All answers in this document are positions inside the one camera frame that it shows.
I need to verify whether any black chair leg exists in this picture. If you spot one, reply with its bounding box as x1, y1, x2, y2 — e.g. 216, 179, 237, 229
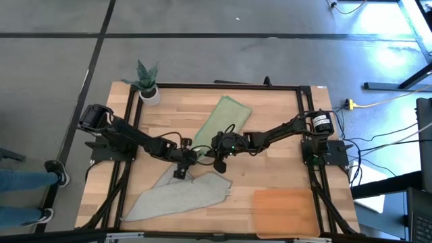
0, 147, 26, 162

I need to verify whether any black floor cable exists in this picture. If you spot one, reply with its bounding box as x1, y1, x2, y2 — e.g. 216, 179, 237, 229
332, 107, 419, 159

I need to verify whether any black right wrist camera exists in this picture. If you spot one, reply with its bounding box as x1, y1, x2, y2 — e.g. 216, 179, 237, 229
213, 157, 228, 175

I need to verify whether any yellow extension cord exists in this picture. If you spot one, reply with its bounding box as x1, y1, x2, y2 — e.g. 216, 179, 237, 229
344, 84, 432, 111

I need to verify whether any green microfiber towel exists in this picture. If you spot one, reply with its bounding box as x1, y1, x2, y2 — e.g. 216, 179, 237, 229
190, 95, 253, 159

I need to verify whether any black desk frame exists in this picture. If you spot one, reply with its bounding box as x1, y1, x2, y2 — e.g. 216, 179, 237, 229
363, 0, 432, 91

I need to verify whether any cable with black plug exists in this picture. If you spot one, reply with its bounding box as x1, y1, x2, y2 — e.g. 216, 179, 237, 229
325, 0, 368, 16

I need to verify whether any black desk beam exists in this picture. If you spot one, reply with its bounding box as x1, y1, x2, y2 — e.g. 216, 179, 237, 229
350, 170, 423, 200

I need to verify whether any orange translucent plastic basket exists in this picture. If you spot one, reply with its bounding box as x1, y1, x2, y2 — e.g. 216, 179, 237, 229
252, 188, 321, 240

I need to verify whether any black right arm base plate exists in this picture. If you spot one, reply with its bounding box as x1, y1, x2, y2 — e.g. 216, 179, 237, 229
300, 138, 354, 167

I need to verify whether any dark grey computer tower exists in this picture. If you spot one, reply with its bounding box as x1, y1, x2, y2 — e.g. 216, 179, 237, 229
415, 97, 432, 193

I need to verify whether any black aluminium table frame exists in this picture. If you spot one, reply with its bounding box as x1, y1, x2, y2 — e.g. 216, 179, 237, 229
76, 82, 361, 237

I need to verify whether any grey waffle-weave towel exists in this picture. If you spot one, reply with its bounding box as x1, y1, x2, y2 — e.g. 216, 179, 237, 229
121, 163, 234, 223

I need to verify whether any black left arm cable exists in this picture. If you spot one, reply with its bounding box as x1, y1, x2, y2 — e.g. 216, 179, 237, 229
153, 130, 185, 151

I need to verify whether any person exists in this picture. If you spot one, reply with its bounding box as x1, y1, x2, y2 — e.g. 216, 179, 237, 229
0, 159, 71, 227

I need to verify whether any black crossbar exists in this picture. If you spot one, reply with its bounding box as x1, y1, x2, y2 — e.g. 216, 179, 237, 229
0, 228, 432, 243

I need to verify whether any silver metal bracket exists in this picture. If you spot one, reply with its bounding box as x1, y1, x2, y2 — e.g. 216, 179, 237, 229
106, 232, 145, 241
292, 236, 332, 243

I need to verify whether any green plant in white pot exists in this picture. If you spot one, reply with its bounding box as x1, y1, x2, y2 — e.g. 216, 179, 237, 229
121, 59, 162, 107

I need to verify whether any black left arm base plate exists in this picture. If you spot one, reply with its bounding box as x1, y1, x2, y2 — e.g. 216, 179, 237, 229
84, 134, 140, 162

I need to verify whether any black laptop keyboard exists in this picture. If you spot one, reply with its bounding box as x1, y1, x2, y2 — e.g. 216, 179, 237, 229
406, 187, 432, 243

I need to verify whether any grey floor cable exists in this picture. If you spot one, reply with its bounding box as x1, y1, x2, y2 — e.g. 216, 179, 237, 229
357, 121, 432, 153

